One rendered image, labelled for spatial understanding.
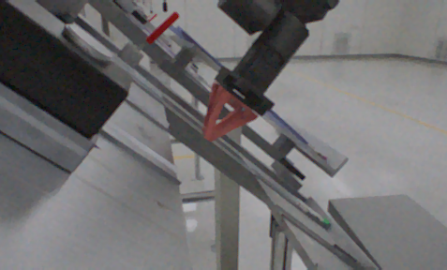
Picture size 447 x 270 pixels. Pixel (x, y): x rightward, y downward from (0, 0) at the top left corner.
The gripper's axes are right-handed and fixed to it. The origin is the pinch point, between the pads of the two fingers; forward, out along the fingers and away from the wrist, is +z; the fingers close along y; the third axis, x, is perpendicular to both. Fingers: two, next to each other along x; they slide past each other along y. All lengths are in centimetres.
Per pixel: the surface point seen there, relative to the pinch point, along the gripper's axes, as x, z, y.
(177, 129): -1.9, 4.0, -8.0
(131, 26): -18, -2, -85
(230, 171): 10.9, 5.2, -8.0
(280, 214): 9.9, 1.5, 11.8
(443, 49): 571, -383, -590
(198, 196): 45, 42, -81
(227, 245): 39, 32, -32
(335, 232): 28.9, 1.8, 3.3
